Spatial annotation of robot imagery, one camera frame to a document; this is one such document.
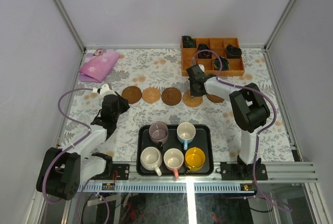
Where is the black serving tray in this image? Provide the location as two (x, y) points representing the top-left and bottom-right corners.
(136, 124), (215, 177)

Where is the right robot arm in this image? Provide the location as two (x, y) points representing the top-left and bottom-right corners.
(186, 65), (270, 180)

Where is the pink folded cloth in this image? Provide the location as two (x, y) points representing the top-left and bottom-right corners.
(79, 48), (121, 83)

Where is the cream white mug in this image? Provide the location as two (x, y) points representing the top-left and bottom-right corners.
(140, 147), (162, 176)

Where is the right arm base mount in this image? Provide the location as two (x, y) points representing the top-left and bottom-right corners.
(220, 156), (268, 181)

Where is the yellow mug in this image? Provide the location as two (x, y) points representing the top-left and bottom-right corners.
(185, 147), (206, 172)

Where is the pink mug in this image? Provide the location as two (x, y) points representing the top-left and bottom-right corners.
(163, 148), (184, 179)

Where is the blue mug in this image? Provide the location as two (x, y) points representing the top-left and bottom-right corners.
(176, 122), (196, 151)

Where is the woven rattan coaster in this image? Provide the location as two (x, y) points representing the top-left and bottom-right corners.
(142, 87), (161, 103)
(182, 90), (203, 107)

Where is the purple mug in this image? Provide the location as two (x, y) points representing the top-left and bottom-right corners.
(148, 121), (169, 149)

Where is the rolled dark sock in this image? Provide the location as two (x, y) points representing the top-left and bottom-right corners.
(182, 35), (197, 48)
(197, 43), (212, 59)
(225, 44), (242, 59)
(213, 56), (229, 71)

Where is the dark brown wooden coaster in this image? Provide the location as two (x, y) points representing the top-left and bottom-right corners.
(207, 94), (224, 103)
(161, 88), (182, 106)
(122, 86), (142, 104)

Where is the orange compartment organizer box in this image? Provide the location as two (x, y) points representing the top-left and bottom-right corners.
(181, 37), (245, 77)

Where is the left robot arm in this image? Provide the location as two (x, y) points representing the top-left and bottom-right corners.
(36, 89), (130, 204)

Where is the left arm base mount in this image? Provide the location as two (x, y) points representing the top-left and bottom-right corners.
(91, 164), (130, 181)

